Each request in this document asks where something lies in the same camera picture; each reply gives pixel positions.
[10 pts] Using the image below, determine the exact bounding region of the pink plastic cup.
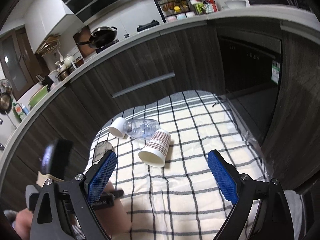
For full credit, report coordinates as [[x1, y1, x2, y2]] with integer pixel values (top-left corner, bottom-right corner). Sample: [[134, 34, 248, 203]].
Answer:
[[96, 180, 132, 240]]

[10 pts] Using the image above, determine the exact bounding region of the smoky square glass cup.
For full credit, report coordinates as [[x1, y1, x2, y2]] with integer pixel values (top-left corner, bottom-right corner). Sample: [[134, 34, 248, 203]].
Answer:
[[92, 140, 114, 165]]

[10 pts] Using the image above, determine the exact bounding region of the small white cup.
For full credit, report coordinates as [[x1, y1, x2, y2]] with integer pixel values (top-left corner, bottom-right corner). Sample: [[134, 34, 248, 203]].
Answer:
[[108, 117, 126, 139]]

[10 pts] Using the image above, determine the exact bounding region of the white cup with brown dots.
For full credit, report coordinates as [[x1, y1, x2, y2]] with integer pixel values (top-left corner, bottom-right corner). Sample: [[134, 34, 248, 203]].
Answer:
[[138, 129, 171, 168]]

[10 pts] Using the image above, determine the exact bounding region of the left human hand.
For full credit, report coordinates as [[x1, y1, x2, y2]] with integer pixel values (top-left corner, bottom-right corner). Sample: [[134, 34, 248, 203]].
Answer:
[[14, 209, 33, 239]]

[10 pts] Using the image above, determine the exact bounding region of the gripper mounted screen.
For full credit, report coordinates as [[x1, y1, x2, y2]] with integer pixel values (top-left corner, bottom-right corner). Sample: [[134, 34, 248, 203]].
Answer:
[[40, 139, 73, 180]]

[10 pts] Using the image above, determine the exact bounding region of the clear printed glass jar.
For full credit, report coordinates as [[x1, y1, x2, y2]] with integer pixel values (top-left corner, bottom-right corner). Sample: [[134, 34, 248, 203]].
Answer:
[[123, 119, 160, 140]]

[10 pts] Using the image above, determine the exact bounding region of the green dish soap bottle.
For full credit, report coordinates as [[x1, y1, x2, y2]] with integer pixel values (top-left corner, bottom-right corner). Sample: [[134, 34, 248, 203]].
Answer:
[[12, 102, 26, 121]]

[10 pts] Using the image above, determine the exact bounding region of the hanging steel frying pan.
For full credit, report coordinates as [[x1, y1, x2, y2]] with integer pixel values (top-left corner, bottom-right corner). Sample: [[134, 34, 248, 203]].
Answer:
[[1, 79, 12, 115]]

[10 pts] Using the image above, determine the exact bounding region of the green mixing bowl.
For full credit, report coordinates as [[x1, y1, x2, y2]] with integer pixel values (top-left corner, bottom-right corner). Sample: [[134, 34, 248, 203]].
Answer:
[[28, 85, 48, 108]]

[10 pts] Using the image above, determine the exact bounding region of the white teapot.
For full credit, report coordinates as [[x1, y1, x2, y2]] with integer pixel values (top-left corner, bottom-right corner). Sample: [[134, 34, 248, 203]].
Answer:
[[63, 55, 74, 68]]

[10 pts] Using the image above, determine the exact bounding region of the black built-in dishwasher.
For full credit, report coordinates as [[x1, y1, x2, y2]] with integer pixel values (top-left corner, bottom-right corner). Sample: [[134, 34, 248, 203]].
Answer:
[[216, 35, 282, 98]]

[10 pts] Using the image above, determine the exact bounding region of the wooden cutting board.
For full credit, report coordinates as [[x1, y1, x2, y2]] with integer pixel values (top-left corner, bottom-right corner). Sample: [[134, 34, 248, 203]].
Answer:
[[73, 26, 97, 59]]

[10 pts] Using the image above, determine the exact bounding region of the black wok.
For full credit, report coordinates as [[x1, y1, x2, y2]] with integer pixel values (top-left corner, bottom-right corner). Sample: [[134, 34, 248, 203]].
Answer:
[[76, 26, 118, 49]]

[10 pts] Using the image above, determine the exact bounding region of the red label sauce bottle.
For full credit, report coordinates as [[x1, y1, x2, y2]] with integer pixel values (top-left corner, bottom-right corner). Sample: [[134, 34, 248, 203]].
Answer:
[[202, 0, 218, 14]]

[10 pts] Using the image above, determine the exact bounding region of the white bowl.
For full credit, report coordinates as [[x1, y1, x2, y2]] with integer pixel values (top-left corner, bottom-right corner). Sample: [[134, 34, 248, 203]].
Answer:
[[225, 0, 247, 9]]

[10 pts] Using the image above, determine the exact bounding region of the black spice rack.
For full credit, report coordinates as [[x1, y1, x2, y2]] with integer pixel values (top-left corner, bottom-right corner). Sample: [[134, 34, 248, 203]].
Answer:
[[153, 0, 196, 23]]

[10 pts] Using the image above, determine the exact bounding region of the grey drawer handle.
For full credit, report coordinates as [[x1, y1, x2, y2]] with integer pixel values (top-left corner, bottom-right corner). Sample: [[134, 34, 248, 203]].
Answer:
[[112, 72, 175, 99]]

